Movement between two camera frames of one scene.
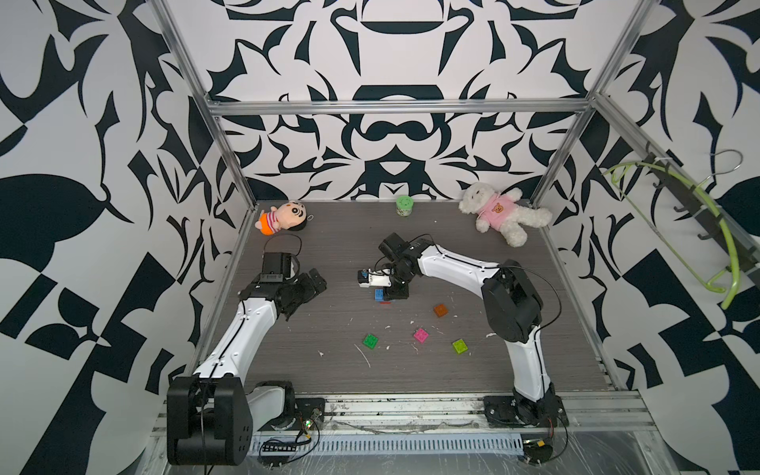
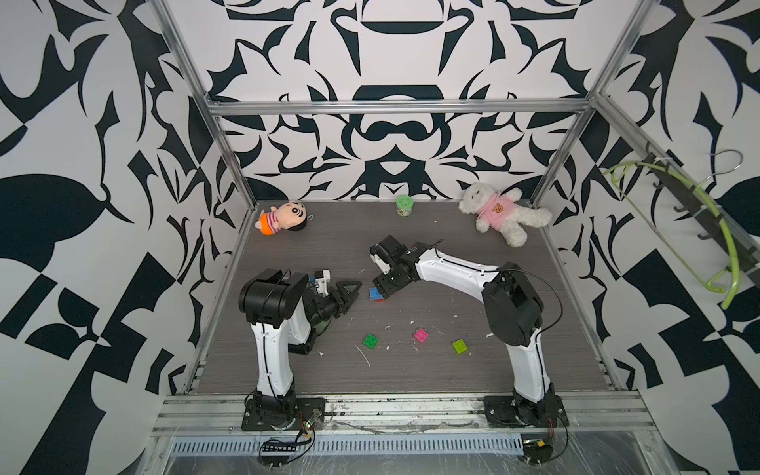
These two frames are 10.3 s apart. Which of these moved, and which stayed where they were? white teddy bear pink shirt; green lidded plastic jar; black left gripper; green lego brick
Moved: black left gripper
Stayed: green lidded plastic jar; white teddy bear pink shirt; green lego brick
